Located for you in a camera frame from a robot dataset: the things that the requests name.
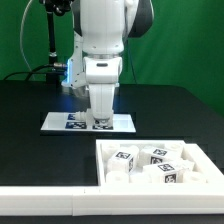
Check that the black camera stand pole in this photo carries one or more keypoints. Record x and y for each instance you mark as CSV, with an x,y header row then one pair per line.
x,y
59,8

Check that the white marker base sheet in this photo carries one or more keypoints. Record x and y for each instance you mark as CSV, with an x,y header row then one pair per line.
x,y
62,121

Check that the white square tabletop tray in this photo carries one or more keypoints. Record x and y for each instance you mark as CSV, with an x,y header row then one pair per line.
x,y
204,171

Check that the white L-shaped corner fence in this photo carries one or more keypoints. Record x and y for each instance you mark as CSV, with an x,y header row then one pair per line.
x,y
113,199

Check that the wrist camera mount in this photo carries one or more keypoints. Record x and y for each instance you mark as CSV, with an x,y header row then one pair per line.
x,y
78,81

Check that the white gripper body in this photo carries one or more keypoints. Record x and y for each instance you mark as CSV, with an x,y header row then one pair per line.
x,y
102,76

